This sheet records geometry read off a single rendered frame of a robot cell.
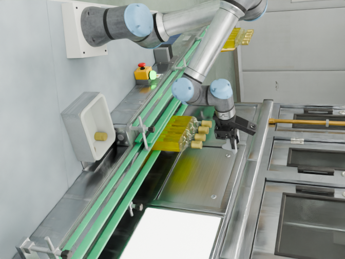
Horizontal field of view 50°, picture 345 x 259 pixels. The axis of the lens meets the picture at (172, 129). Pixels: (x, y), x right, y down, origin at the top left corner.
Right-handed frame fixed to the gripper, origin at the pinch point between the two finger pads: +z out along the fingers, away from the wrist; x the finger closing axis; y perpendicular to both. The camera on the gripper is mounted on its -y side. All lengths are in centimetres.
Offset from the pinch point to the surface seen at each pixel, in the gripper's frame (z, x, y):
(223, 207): 5.8, 26.2, 1.9
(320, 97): 435, -490, -37
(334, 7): 263, -537, -52
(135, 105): -13, -11, 47
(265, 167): 16.7, -2.8, -10.5
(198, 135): 0.2, -5.1, 18.2
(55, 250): -35, 69, 35
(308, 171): 18.9, -3.7, -28.5
